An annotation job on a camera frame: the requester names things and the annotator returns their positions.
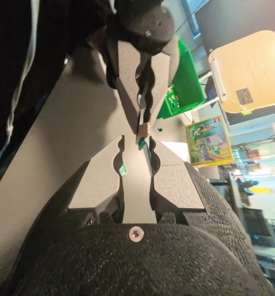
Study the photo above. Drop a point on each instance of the person's left forearm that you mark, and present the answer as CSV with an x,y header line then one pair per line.
x,y
82,16

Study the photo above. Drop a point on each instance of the open lego instruction booklet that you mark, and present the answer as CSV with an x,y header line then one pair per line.
x,y
174,148

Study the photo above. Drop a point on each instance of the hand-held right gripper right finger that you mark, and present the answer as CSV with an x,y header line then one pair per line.
x,y
176,185

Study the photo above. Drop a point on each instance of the green plastic bin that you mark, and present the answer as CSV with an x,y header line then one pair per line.
x,y
186,81

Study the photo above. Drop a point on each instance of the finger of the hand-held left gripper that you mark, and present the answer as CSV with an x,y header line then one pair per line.
x,y
127,76
162,74

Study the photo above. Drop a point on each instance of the white rounded lego piece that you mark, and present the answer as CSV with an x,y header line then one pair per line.
x,y
144,129

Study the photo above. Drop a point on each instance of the wide light green lego plate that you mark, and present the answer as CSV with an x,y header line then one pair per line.
x,y
123,170

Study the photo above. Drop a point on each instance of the lego set box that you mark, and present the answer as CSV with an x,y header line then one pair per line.
x,y
209,143

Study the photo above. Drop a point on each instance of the lego pieces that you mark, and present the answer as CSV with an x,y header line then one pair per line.
x,y
172,98

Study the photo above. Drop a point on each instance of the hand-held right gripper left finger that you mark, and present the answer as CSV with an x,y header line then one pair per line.
x,y
95,185

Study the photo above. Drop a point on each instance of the light wood side table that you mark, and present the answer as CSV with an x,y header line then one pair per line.
x,y
250,64

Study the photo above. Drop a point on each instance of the person's left hand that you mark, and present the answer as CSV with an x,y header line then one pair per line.
x,y
97,38

